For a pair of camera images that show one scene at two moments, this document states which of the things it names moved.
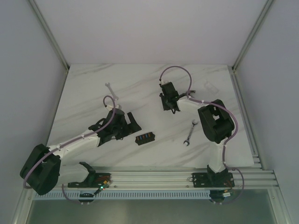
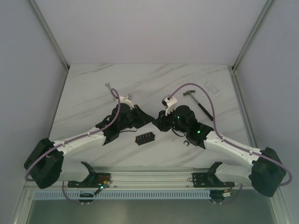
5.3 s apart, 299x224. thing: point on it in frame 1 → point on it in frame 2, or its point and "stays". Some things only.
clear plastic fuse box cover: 211,88 stays
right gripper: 165,108 → 160,122
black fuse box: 145,138 stays
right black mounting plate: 225,179 stays
